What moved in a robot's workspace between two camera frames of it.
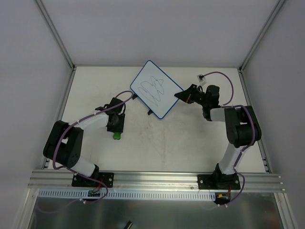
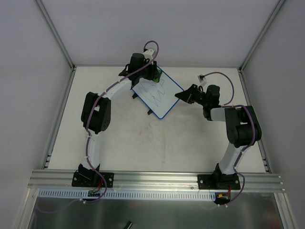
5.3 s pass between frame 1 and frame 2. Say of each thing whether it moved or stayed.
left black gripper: moved
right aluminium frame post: stayed
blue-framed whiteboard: stayed
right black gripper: stayed
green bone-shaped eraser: moved
